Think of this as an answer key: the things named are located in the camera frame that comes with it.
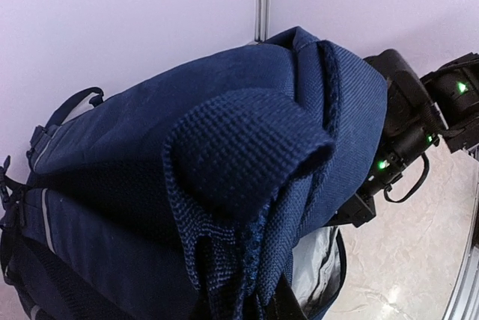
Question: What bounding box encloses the navy blue student backpack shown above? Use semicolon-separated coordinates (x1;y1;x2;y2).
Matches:
1;28;388;319

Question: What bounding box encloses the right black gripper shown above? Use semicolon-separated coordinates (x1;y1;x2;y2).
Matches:
337;191;376;228

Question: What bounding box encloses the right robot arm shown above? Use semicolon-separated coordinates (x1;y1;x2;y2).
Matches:
329;49;478;227

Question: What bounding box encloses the front aluminium rail base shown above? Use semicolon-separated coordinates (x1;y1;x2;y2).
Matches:
443;188;479;320

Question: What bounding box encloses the right aluminium frame post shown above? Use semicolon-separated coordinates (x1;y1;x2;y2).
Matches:
254;0;270;43

